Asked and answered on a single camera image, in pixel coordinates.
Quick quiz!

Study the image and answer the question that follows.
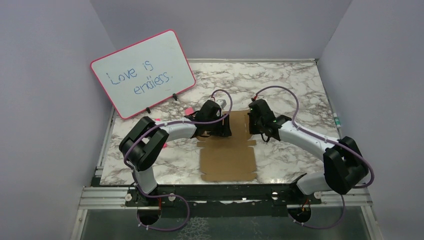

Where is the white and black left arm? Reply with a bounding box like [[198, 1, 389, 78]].
[[119, 99, 232, 206]]

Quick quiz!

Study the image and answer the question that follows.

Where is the green capped marker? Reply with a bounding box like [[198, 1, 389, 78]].
[[332, 113, 341, 129]]

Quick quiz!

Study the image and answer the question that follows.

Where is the pink framed whiteboard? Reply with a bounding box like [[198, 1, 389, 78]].
[[90, 29, 196, 119]]

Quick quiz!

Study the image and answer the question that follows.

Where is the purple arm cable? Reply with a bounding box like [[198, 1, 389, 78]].
[[123, 89, 233, 232], [251, 85, 375, 231]]

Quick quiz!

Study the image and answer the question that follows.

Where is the pink marker pen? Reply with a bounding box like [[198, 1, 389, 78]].
[[184, 107, 195, 116]]

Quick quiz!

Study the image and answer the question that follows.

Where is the aluminium frame rail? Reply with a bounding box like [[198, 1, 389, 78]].
[[78, 184, 373, 210]]

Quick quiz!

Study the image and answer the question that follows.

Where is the brown cardboard box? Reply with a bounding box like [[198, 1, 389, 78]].
[[197, 110, 257, 182]]

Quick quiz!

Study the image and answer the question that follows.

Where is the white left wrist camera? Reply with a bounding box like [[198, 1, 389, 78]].
[[216, 99, 227, 109]]

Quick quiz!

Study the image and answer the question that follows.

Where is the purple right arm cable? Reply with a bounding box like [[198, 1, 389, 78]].
[[251, 85, 375, 231]]

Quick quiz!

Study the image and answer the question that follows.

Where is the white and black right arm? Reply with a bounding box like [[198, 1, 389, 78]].
[[248, 99, 370, 204]]

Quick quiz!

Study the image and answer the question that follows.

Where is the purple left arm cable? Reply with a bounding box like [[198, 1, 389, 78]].
[[123, 89, 233, 232]]

